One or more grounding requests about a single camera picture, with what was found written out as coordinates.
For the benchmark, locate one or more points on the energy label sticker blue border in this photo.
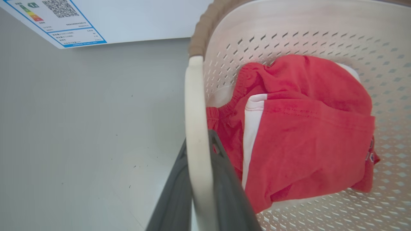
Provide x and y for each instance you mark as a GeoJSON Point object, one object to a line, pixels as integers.
{"type": "Point", "coordinates": [61, 22]}

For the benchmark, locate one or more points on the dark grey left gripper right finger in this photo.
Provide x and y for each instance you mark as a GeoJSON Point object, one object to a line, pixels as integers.
{"type": "Point", "coordinates": [229, 199]}

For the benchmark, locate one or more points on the cream perforated plastic laundry basket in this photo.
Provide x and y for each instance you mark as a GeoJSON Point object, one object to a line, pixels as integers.
{"type": "Point", "coordinates": [321, 35]}

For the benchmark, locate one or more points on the white washing machine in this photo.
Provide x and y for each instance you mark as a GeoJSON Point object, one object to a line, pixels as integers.
{"type": "Point", "coordinates": [135, 19]}

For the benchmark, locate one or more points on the red shorts with white stripe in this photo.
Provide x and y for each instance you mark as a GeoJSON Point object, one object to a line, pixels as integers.
{"type": "Point", "coordinates": [305, 134]}

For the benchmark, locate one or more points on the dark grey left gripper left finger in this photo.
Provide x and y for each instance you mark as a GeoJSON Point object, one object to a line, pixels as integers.
{"type": "Point", "coordinates": [175, 202]}

